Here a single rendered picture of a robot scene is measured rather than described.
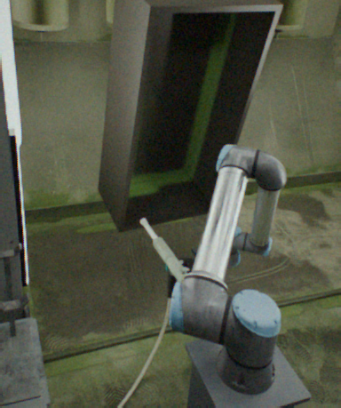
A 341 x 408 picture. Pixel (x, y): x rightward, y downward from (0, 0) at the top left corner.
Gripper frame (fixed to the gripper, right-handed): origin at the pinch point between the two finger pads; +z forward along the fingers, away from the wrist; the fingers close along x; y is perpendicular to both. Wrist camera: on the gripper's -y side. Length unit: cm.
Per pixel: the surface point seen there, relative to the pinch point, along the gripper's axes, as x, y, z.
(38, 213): 121, 43, 31
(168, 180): 72, 0, -35
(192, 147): 71, -22, -48
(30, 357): -47, -29, 73
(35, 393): -59, -30, 75
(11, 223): 0, -42, 69
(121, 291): 41, 48, 5
